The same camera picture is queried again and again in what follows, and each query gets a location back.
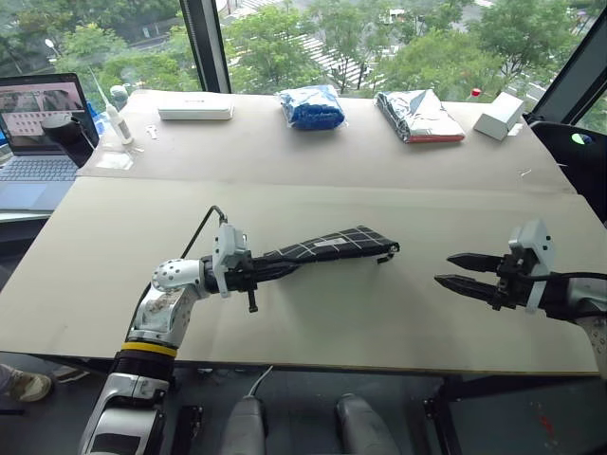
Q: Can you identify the white nozzle glue bottle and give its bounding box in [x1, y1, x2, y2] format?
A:
[87, 65, 136, 146]

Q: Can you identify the blue plastic sheet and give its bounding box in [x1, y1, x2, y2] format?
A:
[87, 104, 106, 138]

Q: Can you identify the silver foil package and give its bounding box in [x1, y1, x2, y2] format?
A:
[374, 88, 467, 144]

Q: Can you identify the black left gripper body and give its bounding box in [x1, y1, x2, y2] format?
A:
[222, 254, 262, 315]

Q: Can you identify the black cylindrical controller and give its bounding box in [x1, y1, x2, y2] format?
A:
[41, 116, 99, 168]

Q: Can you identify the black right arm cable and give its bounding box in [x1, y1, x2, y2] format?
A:
[540, 270, 607, 282]

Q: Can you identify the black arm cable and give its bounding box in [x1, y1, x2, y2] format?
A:
[540, 270, 607, 282]
[181, 205, 229, 261]

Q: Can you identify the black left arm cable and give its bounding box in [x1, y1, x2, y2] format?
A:
[181, 205, 229, 261]

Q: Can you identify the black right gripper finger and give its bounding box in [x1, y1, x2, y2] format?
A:
[446, 252, 502, 273]
[433, 274, 497, 302]

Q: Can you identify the black device with green light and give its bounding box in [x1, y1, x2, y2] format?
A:
[528, 120, 607, 224]

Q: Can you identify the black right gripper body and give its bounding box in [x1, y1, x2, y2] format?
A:
[490, 253, 535, 313]

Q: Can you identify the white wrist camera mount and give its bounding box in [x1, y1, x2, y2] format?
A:
[212, 223, 250, 299]
[507, 218, 557, 315]

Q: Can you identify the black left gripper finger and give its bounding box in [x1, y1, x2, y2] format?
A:
[251, 256, 298, 273]
[258, 267, 304, 287]

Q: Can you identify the black slanted window frame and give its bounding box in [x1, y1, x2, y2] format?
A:
[524, 4, 607, 125]

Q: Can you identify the black window frame pillar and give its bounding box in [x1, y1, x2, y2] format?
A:
[178, 0, 232, 95]

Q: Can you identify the small white cardboard box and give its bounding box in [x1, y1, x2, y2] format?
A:
[472, 92, 526, 141]

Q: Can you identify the black grid pencil pouch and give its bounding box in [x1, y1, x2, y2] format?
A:
[263, 225, 401, 274]

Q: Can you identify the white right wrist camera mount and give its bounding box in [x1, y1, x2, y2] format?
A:
[507, 218, 557, 315]

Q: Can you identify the grey rounded shape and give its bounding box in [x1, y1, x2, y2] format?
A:
[334, 392, 399, 455]
[222, 396, 267, 455]

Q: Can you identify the grey laptop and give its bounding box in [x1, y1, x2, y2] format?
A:
[0, 72, 101, 212]

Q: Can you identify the flat white box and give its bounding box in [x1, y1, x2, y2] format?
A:
[156, 97, 235, 121]

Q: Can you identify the white cable under table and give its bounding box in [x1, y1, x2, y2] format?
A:
[248, 364, 275, 399]

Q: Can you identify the pale green round object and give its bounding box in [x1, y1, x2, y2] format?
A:
[109, 83, 129, 111]

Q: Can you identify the beige person shoe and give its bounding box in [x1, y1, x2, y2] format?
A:
[0, 363, 53, 403]

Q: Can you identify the blue plastic-wrapped package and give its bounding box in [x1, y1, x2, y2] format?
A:
[276, 84, 348, 132]

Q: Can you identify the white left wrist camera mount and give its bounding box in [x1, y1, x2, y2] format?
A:
[212, 223, 250, 299]

